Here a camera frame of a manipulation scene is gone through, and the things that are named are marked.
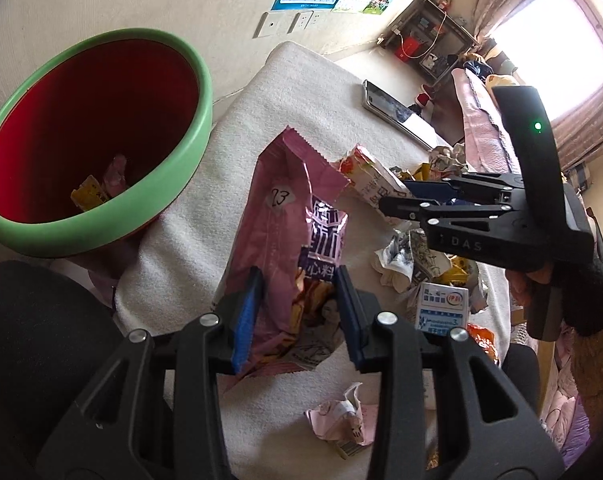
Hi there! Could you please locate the double white wall socket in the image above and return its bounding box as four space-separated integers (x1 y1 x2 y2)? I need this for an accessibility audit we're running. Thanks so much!
288 11 318 34

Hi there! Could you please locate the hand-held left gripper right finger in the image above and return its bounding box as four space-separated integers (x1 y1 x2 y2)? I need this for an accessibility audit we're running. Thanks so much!
334 265 567 480

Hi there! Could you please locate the crumpled white paper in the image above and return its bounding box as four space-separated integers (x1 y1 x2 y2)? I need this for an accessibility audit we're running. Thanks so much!
428 144 468 177

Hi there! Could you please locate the patterned grey wrapper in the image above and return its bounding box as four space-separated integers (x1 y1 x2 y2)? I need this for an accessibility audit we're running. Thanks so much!
410 230 453 287

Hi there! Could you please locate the orange snack wrapper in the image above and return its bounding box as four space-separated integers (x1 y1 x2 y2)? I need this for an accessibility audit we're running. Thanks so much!
466 322 501 367

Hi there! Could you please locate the crumpled white and black wrapper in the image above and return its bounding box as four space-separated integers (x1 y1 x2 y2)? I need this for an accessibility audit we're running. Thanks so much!
373 230 415 292

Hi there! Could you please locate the window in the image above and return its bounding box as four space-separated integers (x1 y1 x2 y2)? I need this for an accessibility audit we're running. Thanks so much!
490 0 603 122

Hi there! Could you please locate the single white wall socket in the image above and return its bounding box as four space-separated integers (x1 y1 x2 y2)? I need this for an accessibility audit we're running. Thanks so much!
254 11 282 39

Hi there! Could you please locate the pink snack bag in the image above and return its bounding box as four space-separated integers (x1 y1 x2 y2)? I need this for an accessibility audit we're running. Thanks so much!
211 127 352 380

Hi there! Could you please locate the crumpled pink paper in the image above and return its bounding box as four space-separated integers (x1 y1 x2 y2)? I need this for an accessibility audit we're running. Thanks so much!
305 382 378 460

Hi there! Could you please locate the white terry towel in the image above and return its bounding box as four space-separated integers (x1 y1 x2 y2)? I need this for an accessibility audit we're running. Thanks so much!
112 40 513 480

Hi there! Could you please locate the person's black trouser leg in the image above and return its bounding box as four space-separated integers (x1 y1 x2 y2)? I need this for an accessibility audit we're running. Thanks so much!
500 344 541 413

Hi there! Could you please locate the metal storage shelf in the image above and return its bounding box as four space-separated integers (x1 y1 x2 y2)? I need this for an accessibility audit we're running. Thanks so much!
387 0 478 87

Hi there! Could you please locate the smartphone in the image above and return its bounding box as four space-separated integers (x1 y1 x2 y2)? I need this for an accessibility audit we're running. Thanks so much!
362 79 418 124

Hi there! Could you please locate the red box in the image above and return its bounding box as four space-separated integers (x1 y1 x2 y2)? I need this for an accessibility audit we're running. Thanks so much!
393 35 425 62

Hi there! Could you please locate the pink blanket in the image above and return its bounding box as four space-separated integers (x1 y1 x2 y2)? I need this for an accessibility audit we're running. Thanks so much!
450 67 523 177

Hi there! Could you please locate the person's right forearm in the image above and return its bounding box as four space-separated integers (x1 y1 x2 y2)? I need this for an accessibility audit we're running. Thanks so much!
556 259 603 337

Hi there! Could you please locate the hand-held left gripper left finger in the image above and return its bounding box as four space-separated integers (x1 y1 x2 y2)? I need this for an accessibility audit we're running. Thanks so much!
36 266 267 480

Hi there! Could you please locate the red bin with green rim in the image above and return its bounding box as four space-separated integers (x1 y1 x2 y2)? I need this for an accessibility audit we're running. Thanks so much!
0 27 214 259

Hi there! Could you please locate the pink wrapper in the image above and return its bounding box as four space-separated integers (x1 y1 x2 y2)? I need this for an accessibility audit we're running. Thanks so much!
101 155 130 199

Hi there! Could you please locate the white and red snack package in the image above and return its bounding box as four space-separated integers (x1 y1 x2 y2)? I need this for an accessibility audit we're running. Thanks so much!
335 143 413 213

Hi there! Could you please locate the small blue and white box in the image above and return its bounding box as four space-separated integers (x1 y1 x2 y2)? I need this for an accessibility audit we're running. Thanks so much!
414 282 471 342

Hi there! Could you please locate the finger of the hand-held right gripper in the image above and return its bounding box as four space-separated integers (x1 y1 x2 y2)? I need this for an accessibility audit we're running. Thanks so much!
379 195 513 232
400 172 525 204

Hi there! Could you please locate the purple floral bedding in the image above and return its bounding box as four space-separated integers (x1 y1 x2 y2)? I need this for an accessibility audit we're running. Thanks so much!
539 330 603 463

